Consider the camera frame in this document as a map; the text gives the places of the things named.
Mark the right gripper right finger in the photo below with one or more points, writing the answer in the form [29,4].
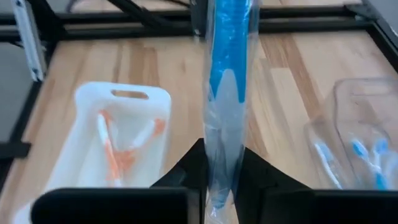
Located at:
[311,208]

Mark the silver aluminium bracket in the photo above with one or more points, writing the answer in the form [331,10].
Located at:
[29,40]

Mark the blue toothbrush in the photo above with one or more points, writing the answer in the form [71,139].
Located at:
[230,46]
[326,161]
[382,146]
[363,155]

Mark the clear plastic bin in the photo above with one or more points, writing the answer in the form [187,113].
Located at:
[357,102]

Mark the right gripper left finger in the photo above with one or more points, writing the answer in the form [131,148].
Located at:
[124,208]

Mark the white plastic bin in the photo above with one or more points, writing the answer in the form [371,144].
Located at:
[77,140]

